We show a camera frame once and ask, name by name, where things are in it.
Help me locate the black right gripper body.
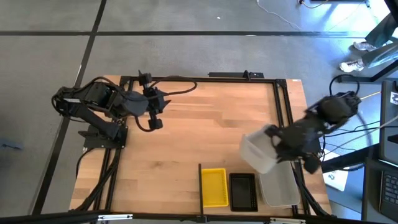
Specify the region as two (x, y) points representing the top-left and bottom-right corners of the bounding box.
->
(274, 122), (312, 163)

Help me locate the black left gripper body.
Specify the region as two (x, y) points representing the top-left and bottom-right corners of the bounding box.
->
(142, 88), (159, 117)

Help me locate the black slotted plastic basket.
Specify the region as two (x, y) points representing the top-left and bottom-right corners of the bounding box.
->
(228, 172), (259, 213)

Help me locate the yellow slotted plastic basket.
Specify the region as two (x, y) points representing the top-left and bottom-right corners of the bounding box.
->
(201, 167), (230, 208)

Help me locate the white paper sheet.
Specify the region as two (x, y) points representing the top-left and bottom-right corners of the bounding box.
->
(322, 148), (349, 192)

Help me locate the black flat clamped bar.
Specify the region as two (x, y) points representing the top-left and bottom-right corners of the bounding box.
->
(207, 70), (265, 80)

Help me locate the person's white shoe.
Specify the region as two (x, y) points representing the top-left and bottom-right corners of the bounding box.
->
(353, 41), (377, 52)
(338, 58), (365, 73)

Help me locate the black keyboard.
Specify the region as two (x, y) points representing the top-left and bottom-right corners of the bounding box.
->
(378, 169), (398, 222)

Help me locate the person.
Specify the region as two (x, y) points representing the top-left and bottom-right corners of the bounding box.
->
(338, 0), (398, 74)

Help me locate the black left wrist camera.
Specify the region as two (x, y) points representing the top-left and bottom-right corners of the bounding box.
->
(147, 117), (164, 131)

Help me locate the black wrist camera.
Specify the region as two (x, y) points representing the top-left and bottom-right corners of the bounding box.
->
(302, 154), (322, 175)
(147, 117), (164, 131)

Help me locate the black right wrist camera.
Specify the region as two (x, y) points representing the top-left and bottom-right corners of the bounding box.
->
(302, 154), (322, 175)

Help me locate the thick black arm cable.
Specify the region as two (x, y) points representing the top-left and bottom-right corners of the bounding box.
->
(149, 75), (198, 96)

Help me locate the black desk frame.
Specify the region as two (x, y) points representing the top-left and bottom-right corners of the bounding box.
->
(320, 67), (398, 224)

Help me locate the black aluminium table frame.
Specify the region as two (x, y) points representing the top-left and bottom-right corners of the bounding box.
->
(0, 75), (398, 224)

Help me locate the silver frame bracket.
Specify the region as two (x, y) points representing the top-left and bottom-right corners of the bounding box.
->
(269, 217), (307, 224)
(98, 213), (134, 222)

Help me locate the black metal shelf frame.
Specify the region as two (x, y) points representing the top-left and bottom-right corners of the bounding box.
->
(198, 163), (205, 217)

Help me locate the white cable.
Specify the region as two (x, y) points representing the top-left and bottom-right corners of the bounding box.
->
(255, 0), (302, 31)

